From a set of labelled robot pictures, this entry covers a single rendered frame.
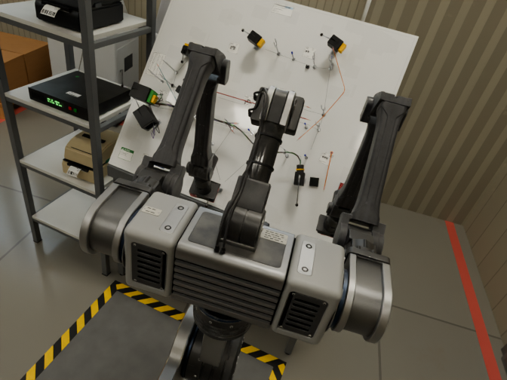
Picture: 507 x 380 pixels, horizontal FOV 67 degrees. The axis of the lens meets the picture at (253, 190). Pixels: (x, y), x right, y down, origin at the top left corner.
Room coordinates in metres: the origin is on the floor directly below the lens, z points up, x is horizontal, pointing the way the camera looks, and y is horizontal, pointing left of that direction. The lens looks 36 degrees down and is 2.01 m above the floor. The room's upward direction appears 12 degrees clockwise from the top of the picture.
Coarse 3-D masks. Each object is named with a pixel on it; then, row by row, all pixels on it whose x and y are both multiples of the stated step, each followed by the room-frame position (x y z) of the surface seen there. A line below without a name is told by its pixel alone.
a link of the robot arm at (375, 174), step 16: (384, 96) 0.92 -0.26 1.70; (400, 96) 0.93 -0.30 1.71; (384, 112) 0.90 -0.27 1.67; (400, 112) 0.90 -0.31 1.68; (384, 128) 0.87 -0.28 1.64; (384, 144) 0.84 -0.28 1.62; (368, 160) 0.83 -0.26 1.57; (384, 160) 0.81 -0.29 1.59; (368, 176) 0.78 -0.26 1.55; (384, 176) 0.78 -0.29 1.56; (368, 192) 0.75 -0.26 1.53; (368, 208) 0.72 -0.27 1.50; (368, 224) 0.72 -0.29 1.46; (384, 224) 0.71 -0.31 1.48; (336, 240) 0.66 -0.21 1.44
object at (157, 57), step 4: (156, 52) 1.86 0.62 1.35; (152, 56) 1.85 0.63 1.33; (156, 56) 1.85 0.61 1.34; (160, 56) 1.85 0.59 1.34; (164, 56) 1.85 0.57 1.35; (152, 60) 1.84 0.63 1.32; (156, 60) 1.83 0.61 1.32; (160, 60) 1.83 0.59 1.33; (152, 64) 1.82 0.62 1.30; (156, 64) 1.82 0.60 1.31; (160, 64) 1.82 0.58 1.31; (148, 68) 1.81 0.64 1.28; (152, 68) 1.81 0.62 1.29; (156, 68) 1.81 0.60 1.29; (160, 68) 1.81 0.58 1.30; (148, 72) 1.80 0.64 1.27; (156, 72) 1.80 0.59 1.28
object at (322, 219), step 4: (320, 216) 1.12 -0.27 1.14; (324, 216) 1.13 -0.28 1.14; (320, 220) 1.11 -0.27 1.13; (324, 220) 1.11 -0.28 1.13; (320, 224) 1.10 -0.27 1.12; (324, 224) 1.09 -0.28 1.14; (328, 224) 1.06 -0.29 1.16; (316, 228) 1.08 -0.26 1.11; (320, 228) 1.08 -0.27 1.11; (324, 228) 1.09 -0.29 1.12; (328, 228) 1.07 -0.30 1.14; (332, 228) 1.06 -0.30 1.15; (324, 232) 1.08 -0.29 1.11; (328, 232) 1.08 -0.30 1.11; (332, 232) 1.07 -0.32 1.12
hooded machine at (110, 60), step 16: (48, 48) 3.31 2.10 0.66; (80, 48) 3.29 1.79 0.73; (112, 48) 3.28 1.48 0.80; (128, 48) 3.56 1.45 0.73; (64, 64) 3.30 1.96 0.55; (96, 64) 3.29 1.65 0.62; (112, 64) 3.28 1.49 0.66; (128, 64) 3.55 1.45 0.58; (112, 80) 3.28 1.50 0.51; (128, 80) 3.54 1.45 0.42
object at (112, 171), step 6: (108, 168) 1.51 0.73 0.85; (114, 168) 1.50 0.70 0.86; (120, 168) 1.51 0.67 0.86; (108, 174) 1.51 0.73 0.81; (114, 174) 1.50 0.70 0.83; (120, 174) 1.49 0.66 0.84; (126, 174) 1.48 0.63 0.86; (132, 174) 1.48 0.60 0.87; (186, 198) 1.40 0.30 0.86; (192, 198) 1.40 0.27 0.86; (198, 204) 1.38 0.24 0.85; (204, 204) 1.38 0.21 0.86; (216, 210) 1.36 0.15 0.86; (222, 210) 1.36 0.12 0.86
